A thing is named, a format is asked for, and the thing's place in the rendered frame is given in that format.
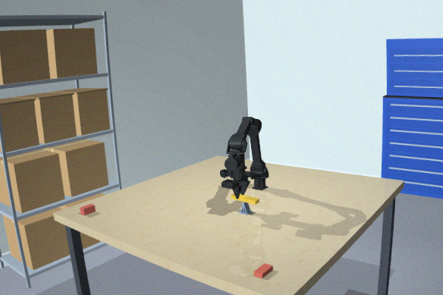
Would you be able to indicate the small red block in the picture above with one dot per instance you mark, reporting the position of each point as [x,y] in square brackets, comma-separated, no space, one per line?
[263,270]
[85,210]

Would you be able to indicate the yellow rectangular bar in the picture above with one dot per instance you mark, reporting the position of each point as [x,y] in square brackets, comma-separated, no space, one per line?
[245,198]

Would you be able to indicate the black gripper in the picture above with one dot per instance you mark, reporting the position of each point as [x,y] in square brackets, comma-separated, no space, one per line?
[240,182]

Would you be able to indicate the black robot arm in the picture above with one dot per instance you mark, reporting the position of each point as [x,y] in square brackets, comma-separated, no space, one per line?
[238,143]

